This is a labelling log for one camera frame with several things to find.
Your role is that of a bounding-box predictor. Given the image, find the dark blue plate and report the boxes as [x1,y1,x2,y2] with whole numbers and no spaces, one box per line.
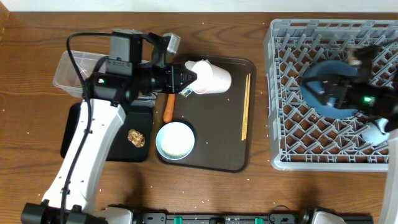
[308,60,373,119]

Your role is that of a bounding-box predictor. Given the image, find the crumpled white tissue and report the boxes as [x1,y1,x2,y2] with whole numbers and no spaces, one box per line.
[185,60,196,70]

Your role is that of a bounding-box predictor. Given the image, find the left wooden chopstick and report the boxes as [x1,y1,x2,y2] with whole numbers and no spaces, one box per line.
[241,73,250,141]

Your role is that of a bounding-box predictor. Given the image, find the brown food scrap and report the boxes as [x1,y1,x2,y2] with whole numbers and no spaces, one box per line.
[127,129,146,148]

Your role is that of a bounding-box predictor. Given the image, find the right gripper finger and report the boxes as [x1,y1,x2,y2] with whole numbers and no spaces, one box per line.
[300,85,335,108]
[301,70,323,87]

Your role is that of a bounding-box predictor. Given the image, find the dark brown serving tray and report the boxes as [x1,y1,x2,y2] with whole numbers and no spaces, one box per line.
[158,54,256,173]

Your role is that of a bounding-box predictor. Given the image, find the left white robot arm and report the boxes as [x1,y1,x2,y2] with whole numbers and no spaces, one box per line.
[21,29,197,224]

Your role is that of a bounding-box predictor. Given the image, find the light blue rice bowl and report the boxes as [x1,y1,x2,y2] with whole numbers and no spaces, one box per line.
[155,122,195,161]

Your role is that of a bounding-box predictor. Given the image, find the clear plastic bin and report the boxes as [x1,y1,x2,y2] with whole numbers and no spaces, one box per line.
[53,50,105,98]

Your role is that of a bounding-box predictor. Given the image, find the small blue cup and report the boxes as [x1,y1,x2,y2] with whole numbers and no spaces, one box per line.
[361,118,389,146]

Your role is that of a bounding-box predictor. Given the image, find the black waste bin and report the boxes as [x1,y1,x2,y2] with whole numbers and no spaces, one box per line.
[60,103,153,162]

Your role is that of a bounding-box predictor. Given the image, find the grey dishwasher rack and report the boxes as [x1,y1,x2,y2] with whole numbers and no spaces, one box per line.
[264,19,397,172]

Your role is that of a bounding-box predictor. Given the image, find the pink white cup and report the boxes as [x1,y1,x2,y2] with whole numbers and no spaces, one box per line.
[190,60,232,95]

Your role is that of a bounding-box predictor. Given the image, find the orange carrot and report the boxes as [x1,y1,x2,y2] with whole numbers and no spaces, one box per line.
[163,94,175,123]

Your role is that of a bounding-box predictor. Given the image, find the yellow green snack wrapper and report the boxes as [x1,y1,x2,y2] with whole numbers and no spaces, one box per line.
[180,86,193,97]

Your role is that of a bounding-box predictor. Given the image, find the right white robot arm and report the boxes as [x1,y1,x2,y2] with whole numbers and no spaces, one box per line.
[300,44,397,223]

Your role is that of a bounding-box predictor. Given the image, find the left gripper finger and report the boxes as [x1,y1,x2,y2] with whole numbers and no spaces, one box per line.
[179,78,197,93]
[173,63,197,80]

